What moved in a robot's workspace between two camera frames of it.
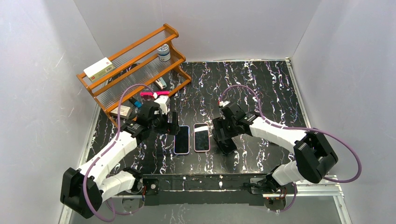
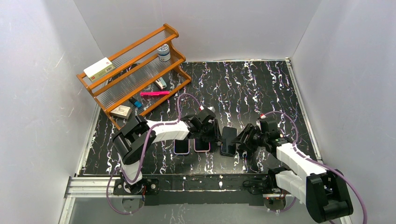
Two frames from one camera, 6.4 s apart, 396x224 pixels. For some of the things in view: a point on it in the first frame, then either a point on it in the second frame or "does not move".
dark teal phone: x=181 y=140 does not move
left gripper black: x=170 y=124 → x=215 y=131
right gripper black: x=221 y=133 → x=244 y=140
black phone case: x=226 y=146 does not move
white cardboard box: x=99 y=68 does not move
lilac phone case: x=181 y=141 does not move
